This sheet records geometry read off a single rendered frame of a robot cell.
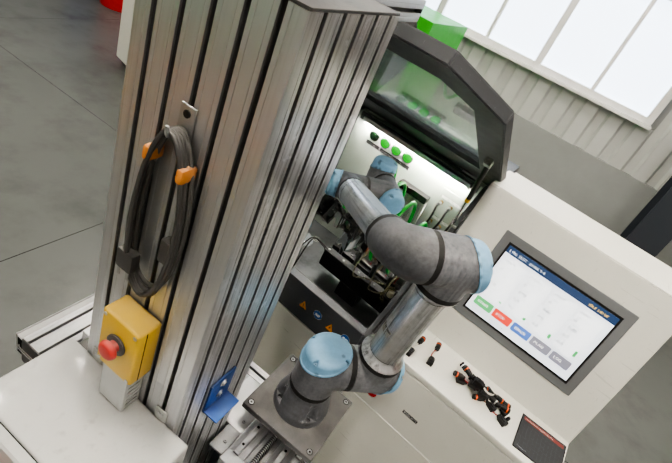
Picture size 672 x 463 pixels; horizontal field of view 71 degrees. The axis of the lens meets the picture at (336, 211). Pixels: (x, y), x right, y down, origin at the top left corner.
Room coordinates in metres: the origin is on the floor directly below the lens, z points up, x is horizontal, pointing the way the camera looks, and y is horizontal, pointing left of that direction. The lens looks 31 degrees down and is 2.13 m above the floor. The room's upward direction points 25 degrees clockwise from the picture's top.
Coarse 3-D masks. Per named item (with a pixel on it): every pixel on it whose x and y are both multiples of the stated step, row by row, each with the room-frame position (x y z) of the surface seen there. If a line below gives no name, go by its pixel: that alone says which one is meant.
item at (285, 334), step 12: (276, 312) 1.40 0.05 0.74; (288, 312) 1.38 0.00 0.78; (276, 324) 1.39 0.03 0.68; (288, 324) 1.37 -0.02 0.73; (300, 324) 1.35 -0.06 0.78; (264, 336) 1.40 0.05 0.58; (276, 336) 1.38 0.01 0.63; (288, 336) 1.36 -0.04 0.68; (300, 336) 1.34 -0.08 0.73; (312, 336) 1.32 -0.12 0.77; (264, 348) 1.39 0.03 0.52; (276, 348) 1.37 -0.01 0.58; (288, 348) 1.35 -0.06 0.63; (300, 348) 1.33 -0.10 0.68; (252, 360) 1.40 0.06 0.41; (264, 360) 1.38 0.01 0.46; (276, 360) 1.36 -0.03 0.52
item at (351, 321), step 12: (288, 276) 1.40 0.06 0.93; (300, 276) 1.41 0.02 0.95; (288, 288) 1.39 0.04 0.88; (300, 288) 1.37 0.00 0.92; (312, 288) 1.37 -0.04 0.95; (288, 300) 1.38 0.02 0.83; (312, 300) 1.35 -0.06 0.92; (324, 300) 1.34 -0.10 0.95; (300, 312) 1.36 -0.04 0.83; (312, 312) 1.34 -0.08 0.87; (324, 312) 1.32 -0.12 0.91; (336, 312) 1.31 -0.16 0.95; (348, 312) 1.33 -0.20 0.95; (312, 324) 1.33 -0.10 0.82; (324, 324) 1.31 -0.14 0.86; (336, 324) 1.30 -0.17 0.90; (348, 324) 1.28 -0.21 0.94; (360, 324) 1.30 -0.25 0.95; (348, 336) 1.27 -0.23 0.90; (360, 336) 1.26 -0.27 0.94
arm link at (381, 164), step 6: (378, 156) 1.28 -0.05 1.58; (384, 156) 1.30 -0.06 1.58; (372, 162) 1.28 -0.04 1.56; (378, 162) 1.26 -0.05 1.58; (384, 162) 1.26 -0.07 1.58; (390, 162) 1.28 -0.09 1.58; (372, 168) 1.26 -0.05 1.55; (378, 168) 1.25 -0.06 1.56; (384, 168) 1.25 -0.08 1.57; (390, 168) 1.25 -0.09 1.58; (396, 168) 1.27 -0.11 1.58; (366, 174) 1.28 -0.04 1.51; (372, 174) 1.25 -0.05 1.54; (378, 174) 1.23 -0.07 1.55; (390, 174) 1.31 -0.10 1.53
